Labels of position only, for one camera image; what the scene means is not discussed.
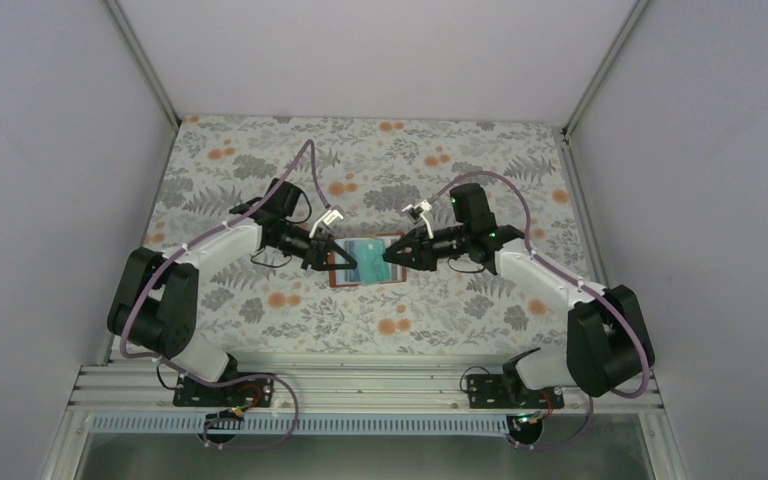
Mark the floral patterned table mat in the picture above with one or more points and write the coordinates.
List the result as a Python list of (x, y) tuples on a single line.
[(371, 168)]

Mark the blue slotted cable duct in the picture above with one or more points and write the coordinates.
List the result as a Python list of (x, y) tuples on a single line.
[(306, 424)]

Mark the teal credit card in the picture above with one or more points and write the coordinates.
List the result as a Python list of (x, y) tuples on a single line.
[(372, 269)]

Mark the brown leather card holder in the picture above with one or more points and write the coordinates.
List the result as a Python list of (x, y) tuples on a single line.
[(337, 279)]

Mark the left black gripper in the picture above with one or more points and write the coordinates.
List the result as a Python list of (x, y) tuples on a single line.
[(317, 250)]

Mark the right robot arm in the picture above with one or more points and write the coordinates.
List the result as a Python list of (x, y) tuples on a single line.
[(607, 348)]

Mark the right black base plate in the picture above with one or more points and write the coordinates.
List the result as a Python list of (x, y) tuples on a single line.
[(495, 392)]

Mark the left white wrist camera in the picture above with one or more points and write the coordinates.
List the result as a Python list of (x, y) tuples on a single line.
[(321, 227)]

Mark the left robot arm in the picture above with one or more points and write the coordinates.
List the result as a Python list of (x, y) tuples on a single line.
[(156, 302)]

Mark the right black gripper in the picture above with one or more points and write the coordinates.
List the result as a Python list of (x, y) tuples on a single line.
[(420, 247)]

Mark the aluminium rail frame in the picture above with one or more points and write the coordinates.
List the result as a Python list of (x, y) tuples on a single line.
[(324, 383)]

